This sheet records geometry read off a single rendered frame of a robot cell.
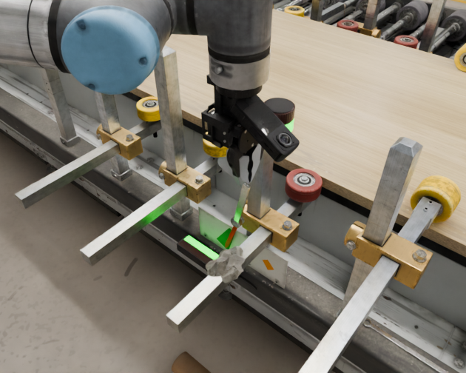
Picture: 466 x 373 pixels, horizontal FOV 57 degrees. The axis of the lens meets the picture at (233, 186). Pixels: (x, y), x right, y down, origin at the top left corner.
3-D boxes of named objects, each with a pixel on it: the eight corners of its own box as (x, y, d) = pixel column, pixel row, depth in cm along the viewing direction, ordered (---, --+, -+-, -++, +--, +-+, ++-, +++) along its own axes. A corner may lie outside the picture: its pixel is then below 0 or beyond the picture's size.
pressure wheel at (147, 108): (169, 143, 122) (165, 108, 115) (141, 145, 122) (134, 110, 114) (169, 127, 128) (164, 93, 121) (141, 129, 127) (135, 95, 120)
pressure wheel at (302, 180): (304, 232, 97) (310, 195, 89) (275, 215, 101) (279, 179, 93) (322, 212, 102) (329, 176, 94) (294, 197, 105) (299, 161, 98)
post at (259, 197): (255, 286, 106) (265, 123, 74) (245, 278, 108) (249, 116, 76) (264, 277, 108) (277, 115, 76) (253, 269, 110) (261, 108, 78)
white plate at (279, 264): (282, 289, 97) (286, 262, 90) (199, 234, 109) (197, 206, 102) (284, 288, 97) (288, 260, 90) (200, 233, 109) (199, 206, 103)
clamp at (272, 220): (284, 253, 89) (286, 237, 86) (234, 223, 96) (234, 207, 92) (299, 237, 93) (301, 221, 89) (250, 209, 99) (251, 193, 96)
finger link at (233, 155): (242, 164, 75) (243, 123, 69) (251, 168, 74) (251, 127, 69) (225, 177, 73) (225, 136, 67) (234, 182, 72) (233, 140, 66)
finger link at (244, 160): (225, 175, 80) (223, 135, 74) (249, 189, 78) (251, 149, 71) (214, 184, 79) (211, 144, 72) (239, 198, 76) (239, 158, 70)
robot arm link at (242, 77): (282, 47, 62) (241, 72, 56) (280, 78, 65) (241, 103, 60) (234, 32, 66) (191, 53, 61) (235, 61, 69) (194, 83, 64)
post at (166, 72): (182, 223, 114) (163, 52, 82) (173, 217, 116) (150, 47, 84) (191, 216, 116) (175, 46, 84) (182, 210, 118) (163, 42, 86)
